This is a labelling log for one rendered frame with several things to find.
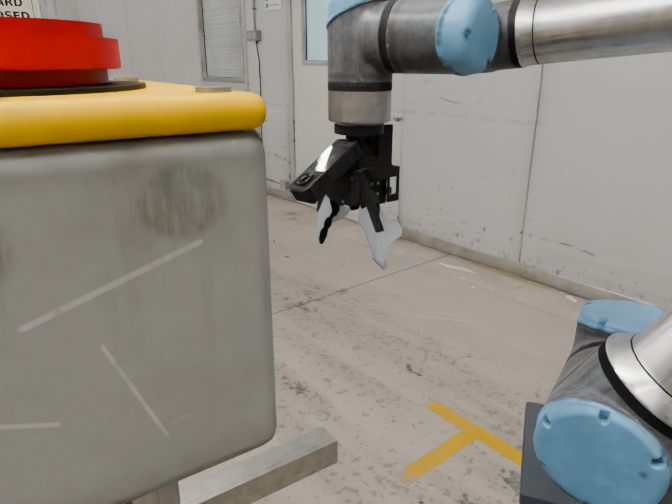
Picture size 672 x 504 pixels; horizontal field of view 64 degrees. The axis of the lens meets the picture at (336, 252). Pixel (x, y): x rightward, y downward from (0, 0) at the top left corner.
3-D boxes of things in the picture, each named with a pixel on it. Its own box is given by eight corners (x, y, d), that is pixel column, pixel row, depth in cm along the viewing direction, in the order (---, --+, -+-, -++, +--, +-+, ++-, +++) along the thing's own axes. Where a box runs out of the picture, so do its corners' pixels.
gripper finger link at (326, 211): (343, 238, 92) (365, 201, 85) (315, 245, 88) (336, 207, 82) (334, 224, 93) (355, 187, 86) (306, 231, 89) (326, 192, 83)
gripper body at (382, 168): (399, 205, 82) (403, 123, 78) (357, 214, 77) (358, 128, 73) (365, 195, 87) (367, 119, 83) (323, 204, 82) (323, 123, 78)
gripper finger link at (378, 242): (419, 254, 78) (394, 197, 80) (390, 264, 75) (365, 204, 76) (406, 262, 81) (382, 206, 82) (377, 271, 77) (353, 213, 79)
